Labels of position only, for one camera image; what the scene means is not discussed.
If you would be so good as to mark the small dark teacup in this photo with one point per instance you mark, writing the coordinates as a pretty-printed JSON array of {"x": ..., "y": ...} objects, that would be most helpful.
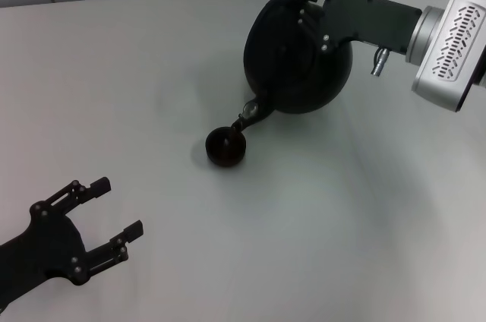
[{"x": 226, "y": 149}]

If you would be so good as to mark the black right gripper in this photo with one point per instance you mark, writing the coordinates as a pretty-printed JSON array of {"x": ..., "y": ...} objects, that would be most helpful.
[{"x": 360, "y": 18}]

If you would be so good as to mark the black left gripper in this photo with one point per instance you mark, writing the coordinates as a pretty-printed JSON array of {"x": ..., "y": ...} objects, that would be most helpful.
[{"x": 45, "y": 246}]

